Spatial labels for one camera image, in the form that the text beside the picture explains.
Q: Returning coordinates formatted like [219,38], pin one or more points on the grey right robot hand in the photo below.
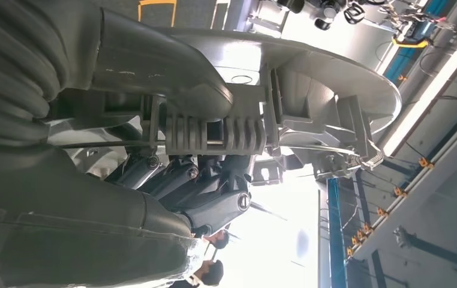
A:
[73,222]

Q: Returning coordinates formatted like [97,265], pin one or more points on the clear plastic film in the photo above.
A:
[194,258]

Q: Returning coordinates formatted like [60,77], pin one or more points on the person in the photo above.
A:
[220,240]
[212,272]

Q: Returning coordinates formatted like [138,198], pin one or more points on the blue column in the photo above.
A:
[336,238]

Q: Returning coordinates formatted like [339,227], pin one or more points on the white light strip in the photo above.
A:
[431,91]

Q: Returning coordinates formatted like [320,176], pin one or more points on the dark metal bracket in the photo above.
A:
[431,244]

